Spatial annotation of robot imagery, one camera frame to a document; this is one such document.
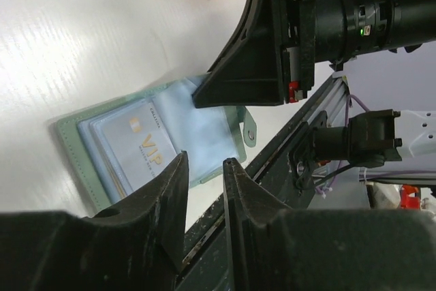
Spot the blue card sleeve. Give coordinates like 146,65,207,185
76,76,246,200

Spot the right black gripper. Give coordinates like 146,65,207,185
192,0,435,108

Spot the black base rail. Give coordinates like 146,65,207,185
176,78,347,290

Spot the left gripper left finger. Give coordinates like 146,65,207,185
1,153,189,290

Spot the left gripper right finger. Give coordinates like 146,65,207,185
223,159,435,290

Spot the silver VIP credit card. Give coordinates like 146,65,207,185
91,99,177,195

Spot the grey-green card holder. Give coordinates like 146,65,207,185
54,74,258,217

